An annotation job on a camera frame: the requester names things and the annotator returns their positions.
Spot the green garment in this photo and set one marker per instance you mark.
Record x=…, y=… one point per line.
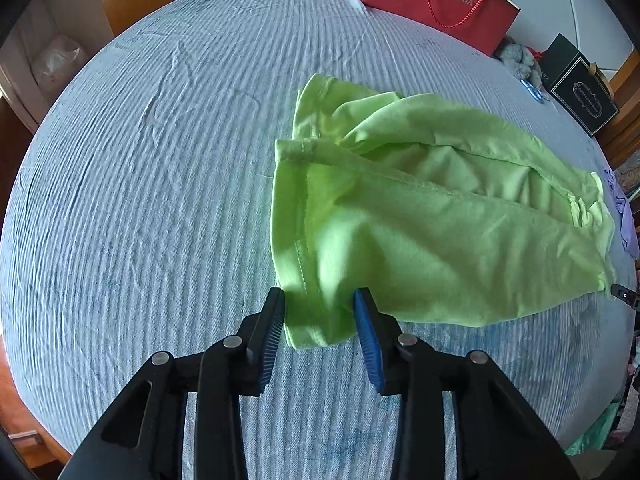
x=425, y=240

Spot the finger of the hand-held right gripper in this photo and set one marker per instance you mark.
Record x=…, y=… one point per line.
x=625, y=294

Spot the grey plush toy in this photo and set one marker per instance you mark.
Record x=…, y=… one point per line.
x=517, y=57

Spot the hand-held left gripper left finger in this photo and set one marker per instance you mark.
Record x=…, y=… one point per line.
x=265, y=345

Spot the purple cloth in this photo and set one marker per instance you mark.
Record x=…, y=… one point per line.
x=627, y=225

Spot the clear plastic bag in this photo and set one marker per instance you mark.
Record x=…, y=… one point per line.
x=57, y=62

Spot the green plastic bag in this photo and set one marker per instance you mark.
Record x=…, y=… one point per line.
x=595, y=430

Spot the red gift bag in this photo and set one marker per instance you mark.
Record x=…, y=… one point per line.
x=400, y=0

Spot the black gift box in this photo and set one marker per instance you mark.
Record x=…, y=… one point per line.
x=585, y=100

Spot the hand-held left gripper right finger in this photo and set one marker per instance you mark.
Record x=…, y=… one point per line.
x=370, y=345

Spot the blue striped bedspread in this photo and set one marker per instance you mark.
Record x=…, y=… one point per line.
x=150, y=185

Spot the blue scissors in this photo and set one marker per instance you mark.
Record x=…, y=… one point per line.
x=534, y=91

